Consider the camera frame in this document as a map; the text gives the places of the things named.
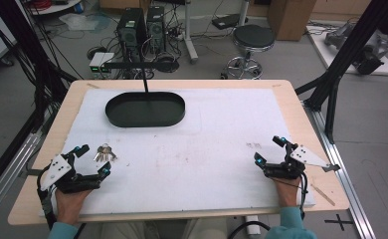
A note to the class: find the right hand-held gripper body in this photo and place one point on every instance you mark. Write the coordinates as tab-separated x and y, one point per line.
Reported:
306	157

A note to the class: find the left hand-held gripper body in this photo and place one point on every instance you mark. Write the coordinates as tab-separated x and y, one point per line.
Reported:
54	169

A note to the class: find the silver bunch of keys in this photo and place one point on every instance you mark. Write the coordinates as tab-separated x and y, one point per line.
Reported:
104	153

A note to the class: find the black oval tray with stand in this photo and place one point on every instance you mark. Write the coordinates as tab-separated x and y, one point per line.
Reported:
145	111

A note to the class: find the person's left hand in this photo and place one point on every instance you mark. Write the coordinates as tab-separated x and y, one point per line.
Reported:
68	205

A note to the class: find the person's right hand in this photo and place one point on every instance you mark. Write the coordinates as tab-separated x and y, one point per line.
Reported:
288	194

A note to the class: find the thin wooden stick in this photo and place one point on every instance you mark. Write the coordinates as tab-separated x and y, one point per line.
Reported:
323	194

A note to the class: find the white foam mat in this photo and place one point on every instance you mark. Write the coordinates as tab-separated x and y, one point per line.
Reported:
198	166

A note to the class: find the white table leg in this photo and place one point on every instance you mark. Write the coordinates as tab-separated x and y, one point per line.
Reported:
252	225

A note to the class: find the white box with green light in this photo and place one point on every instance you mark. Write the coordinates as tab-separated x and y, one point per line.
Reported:
108	59
96	61

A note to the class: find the white platform board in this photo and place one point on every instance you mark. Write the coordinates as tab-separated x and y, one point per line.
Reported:
328	54

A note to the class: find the black round stool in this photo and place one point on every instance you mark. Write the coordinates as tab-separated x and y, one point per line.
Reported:
253	38

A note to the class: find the brown cardboard box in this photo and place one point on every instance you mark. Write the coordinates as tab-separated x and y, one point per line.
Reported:
291	18

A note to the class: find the clear plastic bag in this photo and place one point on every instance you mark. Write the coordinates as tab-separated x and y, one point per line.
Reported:
81	22

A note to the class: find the large black computer tower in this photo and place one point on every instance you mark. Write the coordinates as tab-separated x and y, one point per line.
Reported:
130	31

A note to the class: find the black flat device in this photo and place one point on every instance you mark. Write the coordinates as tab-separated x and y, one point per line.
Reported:
227	21

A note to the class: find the white desk leg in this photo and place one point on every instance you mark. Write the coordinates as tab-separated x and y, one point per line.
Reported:
189	33

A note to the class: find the slim black computer tower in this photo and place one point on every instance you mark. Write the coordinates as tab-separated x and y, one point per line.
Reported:
156	28

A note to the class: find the white round table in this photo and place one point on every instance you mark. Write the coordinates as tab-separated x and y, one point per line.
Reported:
54	7

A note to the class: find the aluminium rail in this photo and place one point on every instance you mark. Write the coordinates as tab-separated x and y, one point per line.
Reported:
6	179
343	179

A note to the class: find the black metal frame post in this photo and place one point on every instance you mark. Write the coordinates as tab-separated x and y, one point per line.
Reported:
23	36
344	49

